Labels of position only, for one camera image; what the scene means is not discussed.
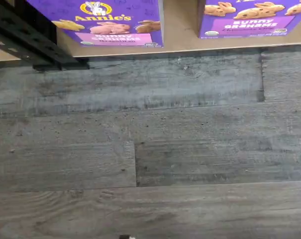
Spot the purple box pink patch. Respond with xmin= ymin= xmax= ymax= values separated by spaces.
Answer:
xmin=25 ymin=0 xmax=165 ymax=48

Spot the particle board shelf panel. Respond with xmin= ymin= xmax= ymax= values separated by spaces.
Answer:
xmin=57 ymin=0 xmax=301 ymax=58

